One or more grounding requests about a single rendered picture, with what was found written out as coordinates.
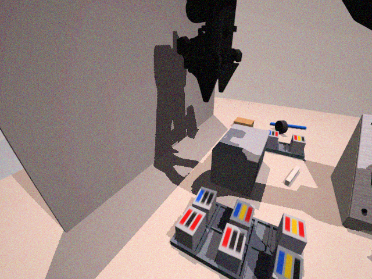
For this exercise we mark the black cylinder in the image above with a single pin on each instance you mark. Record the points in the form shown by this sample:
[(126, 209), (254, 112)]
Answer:
[(281, 126)]

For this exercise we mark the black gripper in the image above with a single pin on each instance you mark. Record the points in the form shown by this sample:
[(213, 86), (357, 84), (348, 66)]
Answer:
[(217, 61)]

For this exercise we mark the large grey wall panel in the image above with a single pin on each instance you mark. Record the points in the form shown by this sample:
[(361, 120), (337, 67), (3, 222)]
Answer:
[(92, 92)]

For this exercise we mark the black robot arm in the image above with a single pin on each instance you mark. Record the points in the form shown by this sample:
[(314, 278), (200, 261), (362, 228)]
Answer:
[(200, 10)]

